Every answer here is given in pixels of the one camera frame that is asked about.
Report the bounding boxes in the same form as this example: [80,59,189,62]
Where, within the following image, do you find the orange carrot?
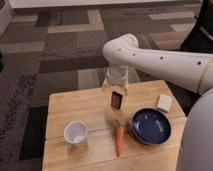
[115,121,125,156]

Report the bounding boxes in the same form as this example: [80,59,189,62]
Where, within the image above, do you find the black chair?
[180,0,213,54]

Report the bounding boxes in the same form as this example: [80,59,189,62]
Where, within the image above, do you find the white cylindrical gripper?
[102,65,129,106]

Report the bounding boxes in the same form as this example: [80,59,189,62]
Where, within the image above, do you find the white sponge block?
[157,94,172,112]

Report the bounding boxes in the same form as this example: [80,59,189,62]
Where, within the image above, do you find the dark brown eraser block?
[111,91,123,109]

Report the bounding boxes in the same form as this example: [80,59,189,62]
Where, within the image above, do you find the dark blue bowl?
[131,108,171,145]

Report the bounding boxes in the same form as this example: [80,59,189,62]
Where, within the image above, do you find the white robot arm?
[102,34,213,171]

